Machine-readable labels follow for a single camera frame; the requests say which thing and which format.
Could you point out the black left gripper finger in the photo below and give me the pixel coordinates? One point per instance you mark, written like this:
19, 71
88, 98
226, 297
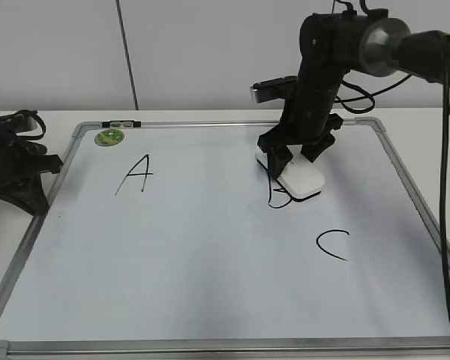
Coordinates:
27, 194

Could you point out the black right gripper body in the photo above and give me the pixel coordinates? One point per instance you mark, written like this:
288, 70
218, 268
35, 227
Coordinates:
305, 114

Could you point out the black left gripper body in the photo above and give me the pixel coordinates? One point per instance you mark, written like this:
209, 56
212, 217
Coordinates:
21, 155

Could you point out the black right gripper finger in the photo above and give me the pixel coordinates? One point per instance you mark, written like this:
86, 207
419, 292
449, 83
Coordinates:
312, 152
278, 158

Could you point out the white board eraser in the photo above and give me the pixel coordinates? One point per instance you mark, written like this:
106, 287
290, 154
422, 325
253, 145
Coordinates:
300, 179

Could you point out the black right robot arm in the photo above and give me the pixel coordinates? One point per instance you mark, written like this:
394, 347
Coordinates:
332, 45

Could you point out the round green magnet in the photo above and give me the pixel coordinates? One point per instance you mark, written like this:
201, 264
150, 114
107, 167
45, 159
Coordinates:
109, 137

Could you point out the black and clear board clip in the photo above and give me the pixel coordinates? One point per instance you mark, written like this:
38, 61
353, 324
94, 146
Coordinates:
121, 124

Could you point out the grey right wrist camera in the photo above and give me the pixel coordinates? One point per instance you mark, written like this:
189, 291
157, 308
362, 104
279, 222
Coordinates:
273, 89

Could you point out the white board with grey frame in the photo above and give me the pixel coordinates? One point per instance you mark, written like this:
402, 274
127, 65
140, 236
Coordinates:
173, 243

